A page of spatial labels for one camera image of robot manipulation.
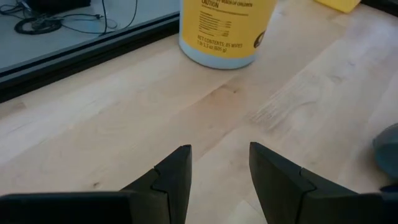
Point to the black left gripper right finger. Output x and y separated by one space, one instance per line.
280 186

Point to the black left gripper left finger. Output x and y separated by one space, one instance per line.
161 193

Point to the yellow and white bottle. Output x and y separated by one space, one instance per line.
224 28

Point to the yellow plastic basket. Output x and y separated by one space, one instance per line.
339 4

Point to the black table frame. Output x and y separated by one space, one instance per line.
77 59

